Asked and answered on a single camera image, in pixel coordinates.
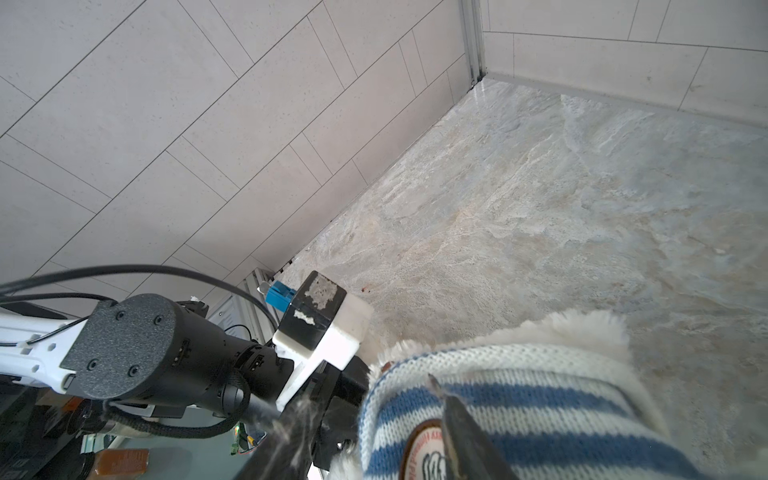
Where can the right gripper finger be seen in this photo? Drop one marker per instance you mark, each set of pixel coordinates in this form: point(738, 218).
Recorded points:
point(469, 452)

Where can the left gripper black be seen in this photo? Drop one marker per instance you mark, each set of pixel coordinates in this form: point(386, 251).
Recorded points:
point(161, 368)

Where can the blue white striped knit sweater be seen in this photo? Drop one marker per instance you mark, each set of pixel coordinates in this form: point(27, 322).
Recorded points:
point(552, 412)

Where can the white teddy bear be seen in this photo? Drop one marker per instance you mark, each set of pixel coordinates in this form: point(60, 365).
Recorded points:
point(598, 331)

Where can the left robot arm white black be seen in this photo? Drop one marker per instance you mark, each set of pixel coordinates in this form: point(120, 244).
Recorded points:
point(32, 350)

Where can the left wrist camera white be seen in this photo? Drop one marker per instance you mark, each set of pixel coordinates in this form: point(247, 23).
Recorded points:
point(321, 322)

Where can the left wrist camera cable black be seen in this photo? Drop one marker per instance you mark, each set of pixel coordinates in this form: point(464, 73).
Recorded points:
point(130, 277)

